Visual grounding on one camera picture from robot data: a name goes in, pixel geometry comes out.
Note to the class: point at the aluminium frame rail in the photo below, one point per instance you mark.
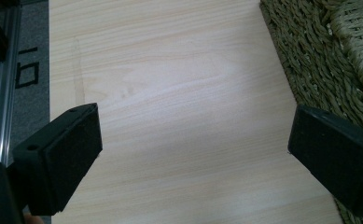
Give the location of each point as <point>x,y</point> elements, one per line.
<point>3,84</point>

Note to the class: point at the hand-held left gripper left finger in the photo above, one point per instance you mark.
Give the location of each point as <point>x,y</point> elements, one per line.
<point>58,158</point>

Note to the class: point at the green woven straw basket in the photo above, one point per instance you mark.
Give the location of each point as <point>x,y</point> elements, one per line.
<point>361,37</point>

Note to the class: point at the woven wicker basket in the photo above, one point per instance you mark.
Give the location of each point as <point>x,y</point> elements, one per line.
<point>313,62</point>

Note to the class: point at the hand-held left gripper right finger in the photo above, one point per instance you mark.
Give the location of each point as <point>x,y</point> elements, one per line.
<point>334,152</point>

